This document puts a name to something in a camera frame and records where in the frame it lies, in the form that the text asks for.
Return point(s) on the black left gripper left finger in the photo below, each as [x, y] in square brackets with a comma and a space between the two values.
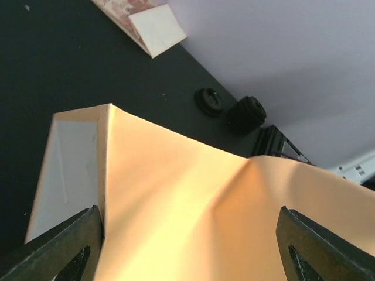
[68, 251]

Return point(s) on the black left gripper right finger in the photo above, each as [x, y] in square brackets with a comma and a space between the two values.
[309, 251]

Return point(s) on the brown paper takeout bag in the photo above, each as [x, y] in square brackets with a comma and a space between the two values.
[176, 209]

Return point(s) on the black lid on table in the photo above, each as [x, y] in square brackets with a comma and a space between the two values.
[209, 102]
[246, 115]

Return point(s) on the printed paper bag orange handles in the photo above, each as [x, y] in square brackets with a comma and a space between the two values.
[154, 28]

